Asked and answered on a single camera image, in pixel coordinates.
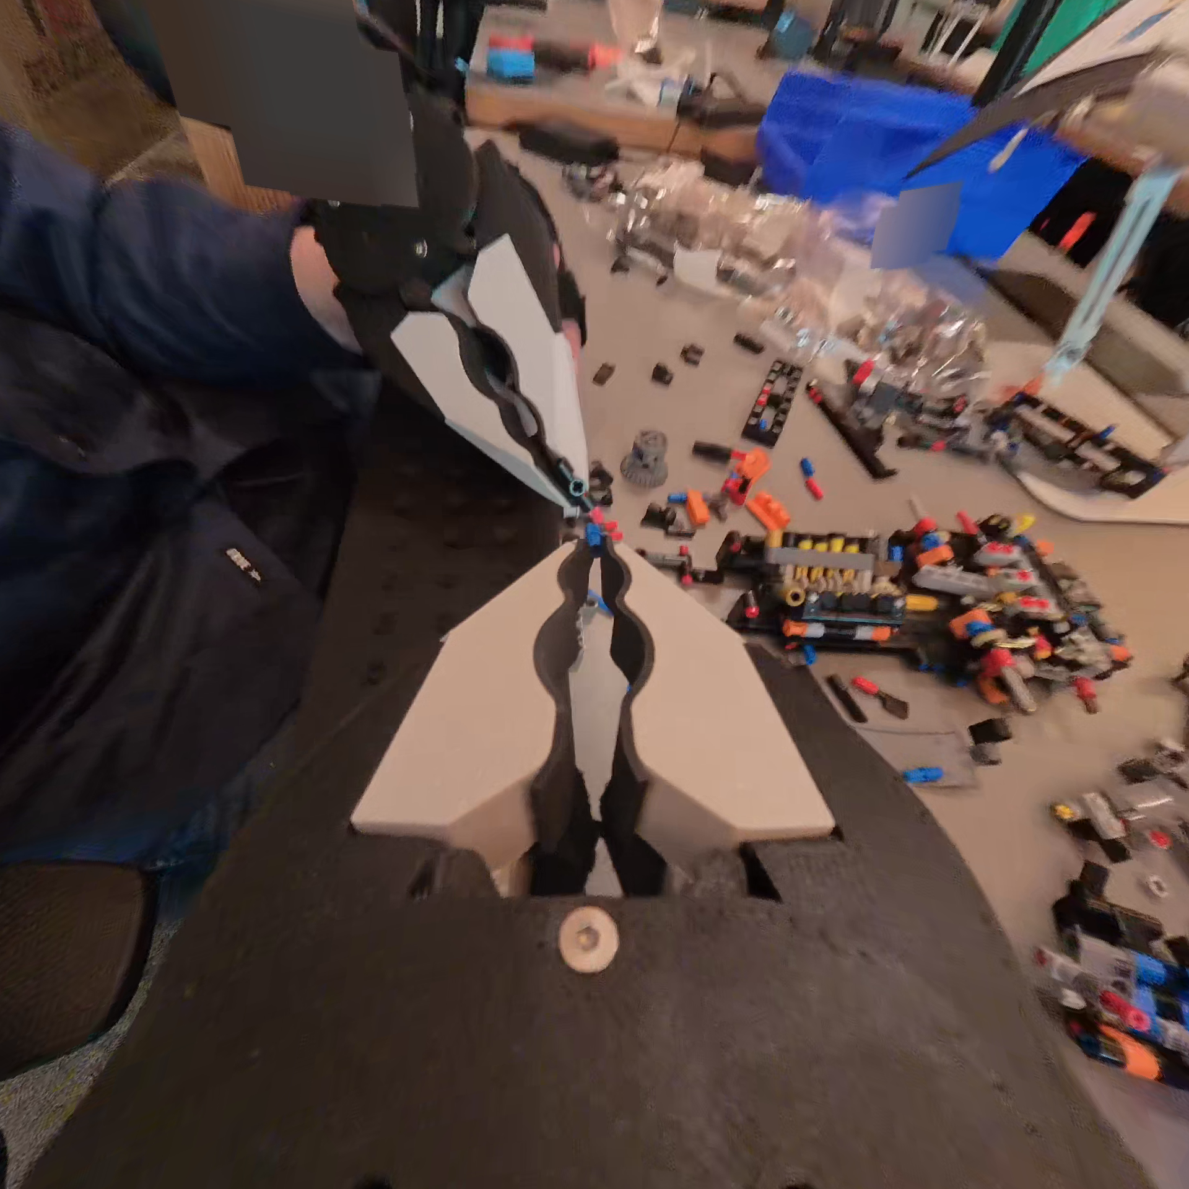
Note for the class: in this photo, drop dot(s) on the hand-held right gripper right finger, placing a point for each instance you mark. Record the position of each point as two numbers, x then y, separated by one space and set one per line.
733 742

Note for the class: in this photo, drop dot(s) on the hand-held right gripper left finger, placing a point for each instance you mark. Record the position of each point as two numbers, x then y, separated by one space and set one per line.
454 733

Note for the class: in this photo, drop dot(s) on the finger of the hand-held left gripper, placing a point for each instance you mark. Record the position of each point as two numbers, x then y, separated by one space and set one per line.
528 334
445 371

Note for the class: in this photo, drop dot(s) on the black lego frame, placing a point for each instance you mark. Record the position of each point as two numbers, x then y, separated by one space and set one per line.
771 404

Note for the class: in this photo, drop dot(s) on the person's left forearm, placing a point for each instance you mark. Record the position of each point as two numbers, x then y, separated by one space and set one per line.
138 260

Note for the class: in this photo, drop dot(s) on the black lego link red pins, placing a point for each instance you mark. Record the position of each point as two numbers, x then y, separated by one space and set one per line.
683 565

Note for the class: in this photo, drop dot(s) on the black red lego piece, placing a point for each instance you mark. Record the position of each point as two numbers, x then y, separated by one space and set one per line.
882 698

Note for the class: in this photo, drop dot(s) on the dark grey lego gear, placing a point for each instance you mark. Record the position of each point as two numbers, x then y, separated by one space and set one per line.
645 459

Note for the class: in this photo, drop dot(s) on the grey lego panel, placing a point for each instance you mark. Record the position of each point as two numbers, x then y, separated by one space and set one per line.
915 752

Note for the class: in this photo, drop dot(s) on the black lego connector pair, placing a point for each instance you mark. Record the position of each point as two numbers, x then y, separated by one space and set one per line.
664 521

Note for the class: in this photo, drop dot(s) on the orange lego liftarm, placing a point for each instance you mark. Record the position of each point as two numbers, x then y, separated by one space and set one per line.
697 508

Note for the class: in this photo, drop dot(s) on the multicolour lego chassis assembly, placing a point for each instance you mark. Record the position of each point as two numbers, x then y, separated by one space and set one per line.
928 595

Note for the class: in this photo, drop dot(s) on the black lego block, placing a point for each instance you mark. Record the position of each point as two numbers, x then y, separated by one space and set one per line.
988 733

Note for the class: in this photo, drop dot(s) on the orange lego piece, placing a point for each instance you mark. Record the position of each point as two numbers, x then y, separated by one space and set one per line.
753 464

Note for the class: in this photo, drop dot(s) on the clear bags of lego parts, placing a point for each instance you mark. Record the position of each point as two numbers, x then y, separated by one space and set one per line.
789 269

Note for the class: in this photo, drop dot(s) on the long black lego beam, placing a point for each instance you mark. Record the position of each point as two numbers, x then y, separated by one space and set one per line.
849 431

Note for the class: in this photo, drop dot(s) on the grey lego steering assembly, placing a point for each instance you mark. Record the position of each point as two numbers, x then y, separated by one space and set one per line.
1115 809

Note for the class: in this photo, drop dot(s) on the blue grey lego piston assembly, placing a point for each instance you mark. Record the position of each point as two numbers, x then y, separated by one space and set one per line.
1115 985

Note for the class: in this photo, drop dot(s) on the black curved lego subframe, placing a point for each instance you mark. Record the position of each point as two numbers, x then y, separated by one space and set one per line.
1077 445

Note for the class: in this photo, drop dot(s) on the lego instruction booklet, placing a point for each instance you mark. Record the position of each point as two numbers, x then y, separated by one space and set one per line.
1068 83

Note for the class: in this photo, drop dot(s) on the person's left hand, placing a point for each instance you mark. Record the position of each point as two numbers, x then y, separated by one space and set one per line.
321 288

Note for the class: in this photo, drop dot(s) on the black power adapter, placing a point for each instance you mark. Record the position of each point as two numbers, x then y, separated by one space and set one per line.
566 143
723 112

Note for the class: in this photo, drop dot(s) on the blue sponge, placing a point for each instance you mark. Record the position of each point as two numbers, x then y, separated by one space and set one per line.
511 60

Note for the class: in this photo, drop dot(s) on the small black case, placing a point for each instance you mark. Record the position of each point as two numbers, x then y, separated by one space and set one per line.
728 167

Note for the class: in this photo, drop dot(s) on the red black hand tool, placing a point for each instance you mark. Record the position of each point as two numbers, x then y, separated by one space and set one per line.
576 55

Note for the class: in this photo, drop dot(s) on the person's dark blue trousers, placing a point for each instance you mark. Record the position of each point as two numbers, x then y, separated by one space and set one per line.
138 604

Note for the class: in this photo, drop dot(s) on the blue storage bin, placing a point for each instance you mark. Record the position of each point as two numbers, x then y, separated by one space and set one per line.
835 139

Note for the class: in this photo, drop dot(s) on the black mesh chair armrest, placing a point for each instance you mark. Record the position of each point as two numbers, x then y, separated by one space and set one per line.
64 966

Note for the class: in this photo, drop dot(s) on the white book stand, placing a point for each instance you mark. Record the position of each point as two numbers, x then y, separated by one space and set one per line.
1115 241

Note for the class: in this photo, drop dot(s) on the green object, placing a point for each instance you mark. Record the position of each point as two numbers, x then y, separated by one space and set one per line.
1049 24

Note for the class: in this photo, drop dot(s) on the orange lego bracket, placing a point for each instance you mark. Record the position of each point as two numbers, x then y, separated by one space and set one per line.
769 511

